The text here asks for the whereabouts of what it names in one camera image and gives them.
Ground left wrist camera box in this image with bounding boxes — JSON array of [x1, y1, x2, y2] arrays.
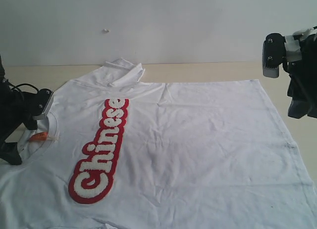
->
[[30, 89, 54, 120]]

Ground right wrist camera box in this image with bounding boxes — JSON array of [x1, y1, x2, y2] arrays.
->
[[262, 33, 288, 78]]

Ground white t-shirt red lettering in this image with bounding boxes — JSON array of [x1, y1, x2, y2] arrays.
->
[[0, 59, 317, 229]]

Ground orange neck label tag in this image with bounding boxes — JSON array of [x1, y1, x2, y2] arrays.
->
[[28, 132, 48, 142]]

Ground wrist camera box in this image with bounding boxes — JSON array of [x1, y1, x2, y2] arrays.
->
[[262, 33, 288, 78], [30, 89, 54, 120]]

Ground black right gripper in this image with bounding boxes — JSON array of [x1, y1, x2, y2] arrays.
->
[[285, 34, 317, 119]]

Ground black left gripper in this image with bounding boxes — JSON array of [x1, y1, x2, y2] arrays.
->
[[0, 84, 38, 165]]

